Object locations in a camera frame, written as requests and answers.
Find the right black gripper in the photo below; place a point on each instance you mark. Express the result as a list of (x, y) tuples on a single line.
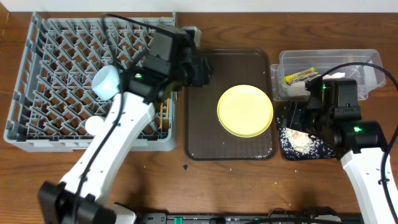
[(293, 111)]

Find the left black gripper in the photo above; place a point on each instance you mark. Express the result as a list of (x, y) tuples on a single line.
[(202, 71)]

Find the wooden chopstick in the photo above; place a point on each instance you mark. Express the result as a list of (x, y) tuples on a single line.
[(161, 116), (167, 108)]

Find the green orange snack wrapper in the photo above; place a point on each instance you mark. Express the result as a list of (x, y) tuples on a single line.
[(300, 76)]

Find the yellow plate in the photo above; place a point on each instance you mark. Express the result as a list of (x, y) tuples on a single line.
[(245, 111)]

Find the light blue bowl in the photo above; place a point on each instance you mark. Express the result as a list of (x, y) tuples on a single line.
[(106, 82)]

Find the white napkin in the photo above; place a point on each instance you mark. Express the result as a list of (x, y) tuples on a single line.
[(336, 75)]

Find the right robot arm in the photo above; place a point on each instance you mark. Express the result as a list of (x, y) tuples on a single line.
[(363, 151)]

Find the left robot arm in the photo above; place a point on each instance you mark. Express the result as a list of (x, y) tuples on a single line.
[(83, 191)]

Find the black waste tray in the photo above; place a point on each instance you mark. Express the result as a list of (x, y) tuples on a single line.
[(322, 152)]

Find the grey dishwasher rack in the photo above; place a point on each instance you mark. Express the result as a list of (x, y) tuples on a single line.
[(53, 97)]

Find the food scraps rice pile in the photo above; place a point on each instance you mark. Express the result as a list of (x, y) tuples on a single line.
[(296, 141)]

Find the clear plastic bin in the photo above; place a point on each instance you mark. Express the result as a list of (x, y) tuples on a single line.
[(293, 61)]

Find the dark brown serving tray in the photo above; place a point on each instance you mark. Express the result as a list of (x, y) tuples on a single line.
[(206, 139)]

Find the white cup in rack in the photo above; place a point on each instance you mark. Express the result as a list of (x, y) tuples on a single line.
[(94, 125)]

